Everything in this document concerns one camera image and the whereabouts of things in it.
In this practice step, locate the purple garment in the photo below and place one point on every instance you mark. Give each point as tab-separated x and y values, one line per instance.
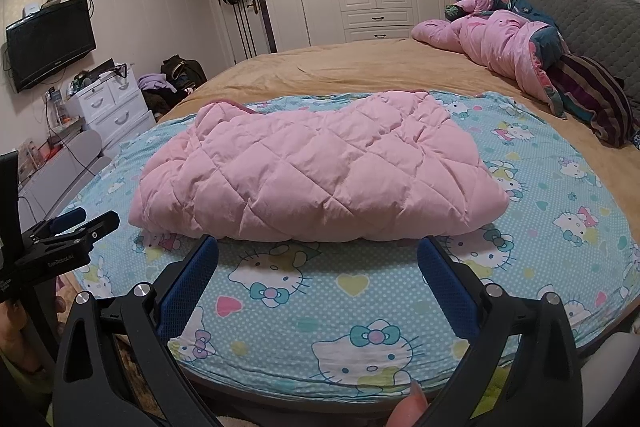
155	82

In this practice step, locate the striped dark blanket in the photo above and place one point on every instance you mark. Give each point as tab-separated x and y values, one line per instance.
590	97

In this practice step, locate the white drawer cabinet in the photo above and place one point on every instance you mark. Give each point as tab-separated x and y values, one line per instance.
110	107

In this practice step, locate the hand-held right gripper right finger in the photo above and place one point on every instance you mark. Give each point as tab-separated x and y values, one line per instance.
445	282

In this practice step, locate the low white television cabinet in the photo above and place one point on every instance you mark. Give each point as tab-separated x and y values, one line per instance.
75	152

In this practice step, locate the black stand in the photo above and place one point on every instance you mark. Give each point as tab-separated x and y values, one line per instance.
107	69

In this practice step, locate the black wall television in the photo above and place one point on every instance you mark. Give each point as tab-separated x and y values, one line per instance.
50	42

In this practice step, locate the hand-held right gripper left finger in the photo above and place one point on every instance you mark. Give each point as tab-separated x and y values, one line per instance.
192	279

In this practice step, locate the dark clothes pile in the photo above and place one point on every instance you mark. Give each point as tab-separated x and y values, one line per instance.
157	101

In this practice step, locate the pink quilted jacket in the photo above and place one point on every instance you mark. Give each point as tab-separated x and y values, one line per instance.
325	167

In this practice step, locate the grey quilted headboard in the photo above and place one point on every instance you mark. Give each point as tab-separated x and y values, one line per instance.
590	17

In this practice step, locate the white door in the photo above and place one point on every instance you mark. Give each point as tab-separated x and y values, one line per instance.
260	32

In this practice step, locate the person's right hand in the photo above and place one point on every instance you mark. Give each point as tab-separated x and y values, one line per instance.
407	409

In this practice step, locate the black backpack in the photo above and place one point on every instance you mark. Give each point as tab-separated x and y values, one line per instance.
182	69

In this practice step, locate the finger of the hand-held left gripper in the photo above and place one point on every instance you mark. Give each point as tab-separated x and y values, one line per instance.
67	219
100	224

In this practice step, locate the white router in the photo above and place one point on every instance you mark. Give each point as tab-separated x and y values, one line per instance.
31	10

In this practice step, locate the bed with tan sheet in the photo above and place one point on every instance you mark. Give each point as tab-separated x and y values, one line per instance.
350	67

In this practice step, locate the dark patterned pillow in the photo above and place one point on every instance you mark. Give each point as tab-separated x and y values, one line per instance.
636	139

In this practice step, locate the cartoon cat printed blanket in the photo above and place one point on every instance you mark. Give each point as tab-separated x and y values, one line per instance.
300	307

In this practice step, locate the pink floral duvet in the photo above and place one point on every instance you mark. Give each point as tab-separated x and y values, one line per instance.
490	42

